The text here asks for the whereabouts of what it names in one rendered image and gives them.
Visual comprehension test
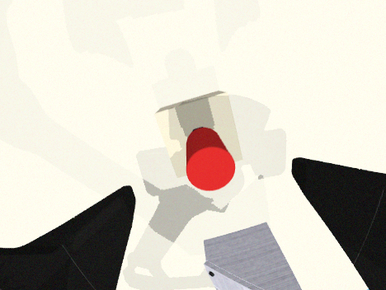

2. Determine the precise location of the beige square block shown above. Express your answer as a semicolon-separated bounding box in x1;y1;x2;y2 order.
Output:
153;91;243;178

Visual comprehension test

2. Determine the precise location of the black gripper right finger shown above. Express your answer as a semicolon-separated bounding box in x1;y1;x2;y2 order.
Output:
292;157;386;290

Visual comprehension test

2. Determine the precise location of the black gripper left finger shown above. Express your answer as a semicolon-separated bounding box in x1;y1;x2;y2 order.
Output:
0;185;136;290

